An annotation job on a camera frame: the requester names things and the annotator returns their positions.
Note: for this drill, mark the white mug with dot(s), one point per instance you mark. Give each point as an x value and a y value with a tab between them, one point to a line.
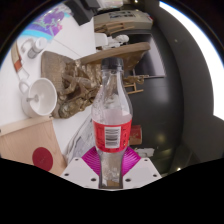
41	96

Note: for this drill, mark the light plywood board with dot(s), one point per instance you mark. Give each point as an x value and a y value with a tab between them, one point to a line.
23	140

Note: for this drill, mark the red box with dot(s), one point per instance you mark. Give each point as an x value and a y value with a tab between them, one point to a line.
135	135

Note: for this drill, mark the flat round red coaster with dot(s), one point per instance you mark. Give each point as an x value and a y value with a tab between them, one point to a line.
42	159

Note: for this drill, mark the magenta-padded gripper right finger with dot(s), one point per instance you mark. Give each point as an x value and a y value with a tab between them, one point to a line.
143	171

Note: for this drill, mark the small white-lidded jar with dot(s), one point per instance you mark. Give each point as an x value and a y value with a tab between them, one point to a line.
36	48

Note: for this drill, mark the clear red-label drink bottle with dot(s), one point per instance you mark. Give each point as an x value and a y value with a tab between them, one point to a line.
112	133

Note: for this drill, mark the black wall screen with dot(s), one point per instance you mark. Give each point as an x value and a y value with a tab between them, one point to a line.
151	60

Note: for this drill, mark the long ceiling light strip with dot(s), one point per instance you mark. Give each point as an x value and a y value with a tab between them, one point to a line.
200	53

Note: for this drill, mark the wooden stick with red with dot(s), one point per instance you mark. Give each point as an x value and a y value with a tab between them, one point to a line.
16	60

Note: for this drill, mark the wooden easel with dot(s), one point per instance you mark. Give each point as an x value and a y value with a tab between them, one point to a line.
135	85

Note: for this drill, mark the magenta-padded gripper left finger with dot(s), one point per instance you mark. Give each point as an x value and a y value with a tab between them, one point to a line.
78	171

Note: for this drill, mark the white plaster bust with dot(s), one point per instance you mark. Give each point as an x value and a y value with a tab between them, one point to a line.
120	39

